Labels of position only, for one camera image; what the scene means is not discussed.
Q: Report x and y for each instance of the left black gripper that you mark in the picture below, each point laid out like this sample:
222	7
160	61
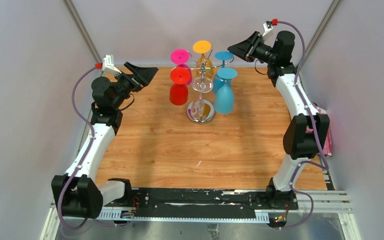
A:
141	77

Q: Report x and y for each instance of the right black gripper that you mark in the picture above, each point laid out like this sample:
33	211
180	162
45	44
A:
246	49

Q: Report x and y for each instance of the blue wine glass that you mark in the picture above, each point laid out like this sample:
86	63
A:
226	58
224	96

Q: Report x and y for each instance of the blue wine glass front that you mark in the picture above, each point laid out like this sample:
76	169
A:
224	96

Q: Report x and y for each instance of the chrome wine glass rack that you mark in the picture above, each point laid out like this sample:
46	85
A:
209	112

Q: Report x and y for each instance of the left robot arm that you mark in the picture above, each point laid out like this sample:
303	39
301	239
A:
75	192

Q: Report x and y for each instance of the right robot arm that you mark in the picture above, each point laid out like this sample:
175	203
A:
308	129

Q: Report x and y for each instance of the red wine glass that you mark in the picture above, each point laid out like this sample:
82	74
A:
179	93

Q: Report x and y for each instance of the yellow wine glass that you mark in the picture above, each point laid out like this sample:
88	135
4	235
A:
202	48

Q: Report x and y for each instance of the pink wine glass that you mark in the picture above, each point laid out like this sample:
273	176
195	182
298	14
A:
180	57

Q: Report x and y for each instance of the clear wine glass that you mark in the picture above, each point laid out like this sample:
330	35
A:
202	85

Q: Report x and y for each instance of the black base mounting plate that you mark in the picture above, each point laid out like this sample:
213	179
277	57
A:
204	203

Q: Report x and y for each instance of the pink camouflage cloth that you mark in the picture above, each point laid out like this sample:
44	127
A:
327	145

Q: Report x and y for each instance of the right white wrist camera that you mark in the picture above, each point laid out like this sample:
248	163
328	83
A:
267	27

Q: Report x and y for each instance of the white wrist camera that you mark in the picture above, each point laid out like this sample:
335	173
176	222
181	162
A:
108	65
267	27

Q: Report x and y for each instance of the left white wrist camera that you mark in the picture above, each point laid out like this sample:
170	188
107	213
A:
108	65

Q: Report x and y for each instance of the aluminium frame rail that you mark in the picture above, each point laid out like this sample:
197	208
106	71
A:
312	201

